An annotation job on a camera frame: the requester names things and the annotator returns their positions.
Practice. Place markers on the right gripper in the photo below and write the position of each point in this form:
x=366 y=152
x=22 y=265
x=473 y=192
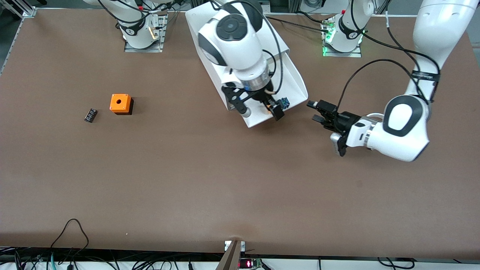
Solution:
x=261 y=95

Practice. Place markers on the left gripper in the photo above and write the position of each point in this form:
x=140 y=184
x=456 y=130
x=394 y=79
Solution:
x=342 y=120

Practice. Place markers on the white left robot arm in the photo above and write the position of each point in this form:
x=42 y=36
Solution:
x=401 y=127

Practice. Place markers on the white drawer cabinet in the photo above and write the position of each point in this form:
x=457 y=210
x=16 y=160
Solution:
x=195 y=26

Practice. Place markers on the white curved plastic arc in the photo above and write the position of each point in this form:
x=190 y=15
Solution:
x=375 y=114

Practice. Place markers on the device with red display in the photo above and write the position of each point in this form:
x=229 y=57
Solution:
x=248 y=264

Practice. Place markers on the orange box with hole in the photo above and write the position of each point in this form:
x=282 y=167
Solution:
x=120 y=102

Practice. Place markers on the small black electronic component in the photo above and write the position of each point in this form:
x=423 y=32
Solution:
x=90 y=115

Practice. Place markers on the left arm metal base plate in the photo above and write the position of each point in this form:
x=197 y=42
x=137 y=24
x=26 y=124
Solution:
x=358 y=52

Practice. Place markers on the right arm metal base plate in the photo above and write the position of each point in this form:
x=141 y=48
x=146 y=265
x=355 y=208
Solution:
x=162 y=37

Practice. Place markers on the camera mount pole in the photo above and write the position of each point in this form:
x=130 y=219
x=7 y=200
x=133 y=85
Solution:
x=230 y=258

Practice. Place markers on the aluminium frame profile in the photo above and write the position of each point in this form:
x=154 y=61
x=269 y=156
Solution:
x=26 y=10

